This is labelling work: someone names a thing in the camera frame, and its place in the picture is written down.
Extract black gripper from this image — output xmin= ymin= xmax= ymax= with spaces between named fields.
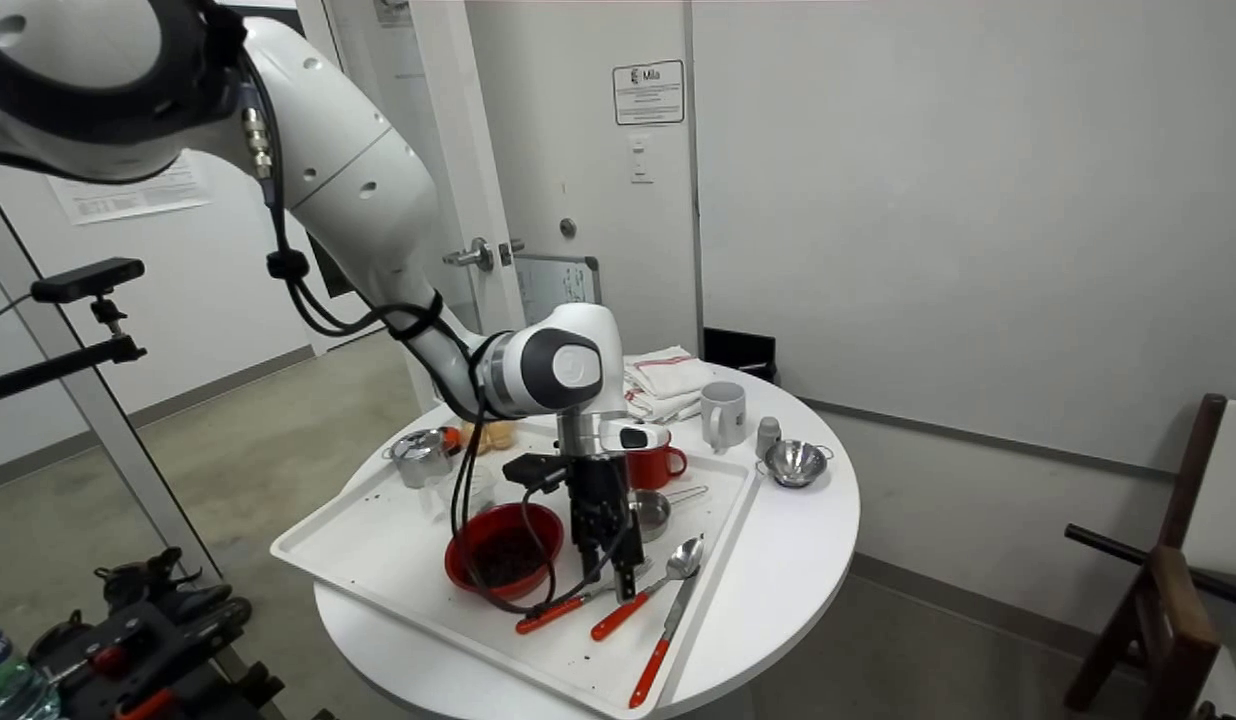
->
xmin=570 ymin=451 xmax=649 ymax=603

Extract orange handled metal spoon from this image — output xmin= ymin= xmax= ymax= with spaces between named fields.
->
xmin=590 ymin=538 xmax=709 ymax=648

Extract small open steel bowl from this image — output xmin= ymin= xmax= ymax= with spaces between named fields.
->
xmin=632 ymin=487 xmax=678 ymax=545

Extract red plastic bowl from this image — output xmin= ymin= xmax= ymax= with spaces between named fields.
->
xmin=439 ymin=500 xmax=570 ymax=603

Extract shiny steel bowl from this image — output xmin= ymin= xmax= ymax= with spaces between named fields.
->
xmin=759 ymin=435 xmax=833 ymax=494

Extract dark brown beans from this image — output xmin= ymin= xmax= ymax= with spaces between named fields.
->
xmin=473 ymin=532 xmax=555 ymax=591

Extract red mug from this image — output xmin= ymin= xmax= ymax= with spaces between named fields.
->
xmin=624 ymin=442 xmax=692 ymax=494

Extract beige bread roll cluster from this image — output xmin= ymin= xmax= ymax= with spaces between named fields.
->
xmin=473 ymin=418 xmax=520 ymax=458

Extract round white table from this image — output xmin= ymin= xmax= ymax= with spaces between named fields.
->
xmin=308 ymin=354 xmax=866 ymax=720

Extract white red kitchen towel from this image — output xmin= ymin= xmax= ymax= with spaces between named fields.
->
xmin=619 ymin=345 xmax=729 ymax=430

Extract steel canister with lid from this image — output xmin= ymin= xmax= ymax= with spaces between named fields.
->
xmin=384 ymin=425 xmax=455 ymax=494

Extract white plastic tray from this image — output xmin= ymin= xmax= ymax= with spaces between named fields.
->
xmin=265 ymin=418 xmax=768 ymax=720

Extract black box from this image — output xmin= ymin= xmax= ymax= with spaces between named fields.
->
xmin=702 ymin=321 xmax=782 ymax=390

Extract white door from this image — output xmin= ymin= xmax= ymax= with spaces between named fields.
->
xmin=373 ymin=0 xmax=533 ymax=391

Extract black orange clamp tools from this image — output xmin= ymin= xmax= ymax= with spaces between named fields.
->
xmin=21 ymin=545 xmax=330 ymax=720

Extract grey metal stand pole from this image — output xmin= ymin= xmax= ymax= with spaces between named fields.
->
xmin=0 ymin=171 xmax=227 ymax=591

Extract dark wooden chair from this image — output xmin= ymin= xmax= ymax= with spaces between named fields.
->
xmin=1060 ymin=390 xmax=1236 ymax=720

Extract silver door lever handle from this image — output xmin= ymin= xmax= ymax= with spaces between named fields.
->
xmin=445 ymin=237 xmax=504 ymax=278

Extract white light switch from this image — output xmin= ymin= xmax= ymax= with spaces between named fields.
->
xmin=624 ymin=138 xmax=660 ymax=188

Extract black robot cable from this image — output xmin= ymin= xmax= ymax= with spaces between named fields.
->
xmin=242 ymin=75 xmax=609 ymax=621

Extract white wall sign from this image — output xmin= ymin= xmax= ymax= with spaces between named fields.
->
xmin=609 ymin=56 xmax=687 ymax=132

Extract black stereo camera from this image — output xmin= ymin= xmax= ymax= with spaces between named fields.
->
xmin=25 ymin=258 xmax=148 ymax=310

